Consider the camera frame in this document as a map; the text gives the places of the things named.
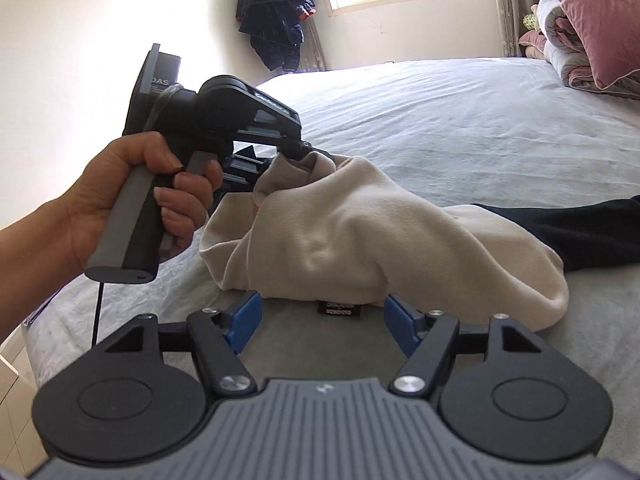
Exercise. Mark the person's left hand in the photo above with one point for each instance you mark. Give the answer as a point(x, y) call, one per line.
point(100, 185)

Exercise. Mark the black pants with beige lining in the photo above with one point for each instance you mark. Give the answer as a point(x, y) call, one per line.
point(375, 230)

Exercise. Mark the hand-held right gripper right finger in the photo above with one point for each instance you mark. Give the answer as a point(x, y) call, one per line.
point(402, 322)

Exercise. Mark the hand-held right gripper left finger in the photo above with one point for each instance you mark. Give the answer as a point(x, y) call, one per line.
point(245, 320)

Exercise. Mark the small pink pillow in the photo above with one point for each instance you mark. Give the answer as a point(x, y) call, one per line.
point(530, 40)

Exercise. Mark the navy hanging jacket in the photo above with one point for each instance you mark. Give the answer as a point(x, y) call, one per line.
point(270, 15)

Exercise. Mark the folded grey pink quilt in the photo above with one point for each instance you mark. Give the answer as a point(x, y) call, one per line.
point(560, 55)

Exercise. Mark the green patterned item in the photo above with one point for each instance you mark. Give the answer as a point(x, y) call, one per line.
point(530, 21)

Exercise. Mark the person's left forearm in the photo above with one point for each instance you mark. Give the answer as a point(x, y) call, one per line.
point(30, 260)

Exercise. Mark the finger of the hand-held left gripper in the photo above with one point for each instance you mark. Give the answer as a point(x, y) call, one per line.
point(240, 170)
point(300, 150)

